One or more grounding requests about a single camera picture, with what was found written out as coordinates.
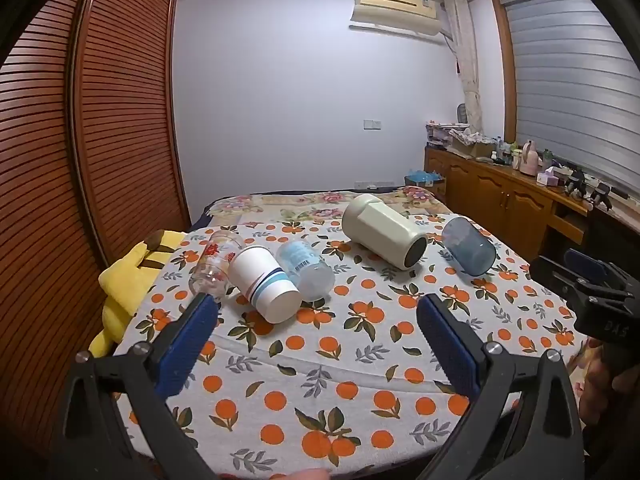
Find orange fruit print blanket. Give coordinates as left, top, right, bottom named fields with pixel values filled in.
left=89, top=216, right=592, bottom=480

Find translucent plastic cup blue label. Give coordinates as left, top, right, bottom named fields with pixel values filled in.
left=276, top=239, right=336, bottom=303

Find cardboard box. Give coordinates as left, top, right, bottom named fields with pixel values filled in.
left=446, top=129, right=497, bottom=159

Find clear glass cup red flowers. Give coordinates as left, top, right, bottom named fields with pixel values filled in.
left=188, top=230, right=245, bottom=302

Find white patterned curtain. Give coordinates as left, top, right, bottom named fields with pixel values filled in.
left=443, top=0, right=486, bottom=134

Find person's left hand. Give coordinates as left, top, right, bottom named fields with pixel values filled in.
left=278, top=467, right=332, bottom=480

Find white striped paper cup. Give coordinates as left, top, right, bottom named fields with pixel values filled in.
left=227, top=245, right=302, bottom=324

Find blue plastic bag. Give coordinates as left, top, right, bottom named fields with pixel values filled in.
left=403, top=169, right=446, bottom=189

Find wooden cabinet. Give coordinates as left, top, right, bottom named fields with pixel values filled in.
left=423, top=145, right=597, bottom=262

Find louvered wooden wardrobe door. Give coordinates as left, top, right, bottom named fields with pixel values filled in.
left=69, top=0, right=193, bottom=267
left=0, top=0, right=117, bottom=463

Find wall air conditioner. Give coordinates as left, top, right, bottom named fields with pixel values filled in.
left=348, top=0, right=454, bottom=42

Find yellow plush toy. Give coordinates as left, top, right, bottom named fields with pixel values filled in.
left=89, top=229, right=187, bottom=357

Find cream tumbler cup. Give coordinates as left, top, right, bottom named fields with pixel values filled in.
left=342, top=193, right=429, bottom=272

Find grey window blind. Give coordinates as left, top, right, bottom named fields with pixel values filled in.
left=500, top=0, right=640, bottom=213

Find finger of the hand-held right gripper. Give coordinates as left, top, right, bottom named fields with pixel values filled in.
left=563, top=248, right=622, bottom=287
left=529, top=255, right=587, bottom=303

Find pink thermos kettle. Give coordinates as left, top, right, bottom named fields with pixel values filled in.
left=519, top=140, right=542, bottom=175

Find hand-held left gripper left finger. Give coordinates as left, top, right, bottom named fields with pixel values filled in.
left=50, top=292, right=220, bottom=480

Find person's right hand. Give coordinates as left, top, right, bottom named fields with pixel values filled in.
left=579, top=337, right=640, bottom=432

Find floral bed sheet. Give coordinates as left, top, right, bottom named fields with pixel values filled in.
left=190, top=186, right=451, bottom=235

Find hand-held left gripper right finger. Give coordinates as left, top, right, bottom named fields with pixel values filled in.
left=416, top=293, right=587, bottom=480

